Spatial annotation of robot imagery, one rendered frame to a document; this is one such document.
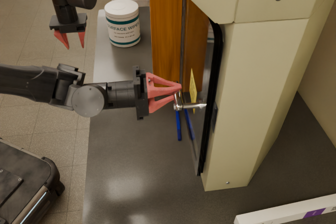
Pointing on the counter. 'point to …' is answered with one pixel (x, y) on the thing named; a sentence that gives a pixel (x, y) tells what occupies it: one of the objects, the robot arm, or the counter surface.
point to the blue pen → (178, 126)
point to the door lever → (178, 106)
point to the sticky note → (192, 88)
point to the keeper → (214, 117)
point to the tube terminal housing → (263, 68)
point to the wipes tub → (123, 22)
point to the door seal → (213, 92)
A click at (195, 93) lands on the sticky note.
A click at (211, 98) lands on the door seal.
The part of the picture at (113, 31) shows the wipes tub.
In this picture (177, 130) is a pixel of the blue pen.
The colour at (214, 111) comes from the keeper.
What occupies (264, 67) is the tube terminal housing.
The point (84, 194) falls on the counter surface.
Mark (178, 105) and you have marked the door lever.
